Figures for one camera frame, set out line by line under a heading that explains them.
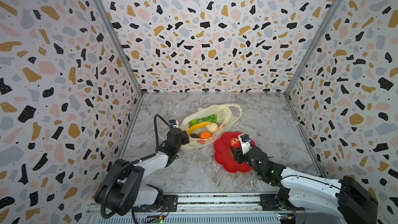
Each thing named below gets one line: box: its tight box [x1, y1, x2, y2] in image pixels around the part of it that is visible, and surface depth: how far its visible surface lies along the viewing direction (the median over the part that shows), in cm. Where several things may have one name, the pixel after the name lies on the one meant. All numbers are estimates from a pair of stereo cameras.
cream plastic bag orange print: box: [179, 103, 243, 149], surface depth 97 cm
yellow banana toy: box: [187, 121, 212, 137], surface depth 102 cm
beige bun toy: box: [205, 122, 219, 134], surface depth 98 cm
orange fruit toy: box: [200, 131, 211, 139], surface depth 96 cm
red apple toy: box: [230, 137, 241, 149], surface depth 81 cm
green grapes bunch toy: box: [201, 114, 218, 123], surface depth 105 cm
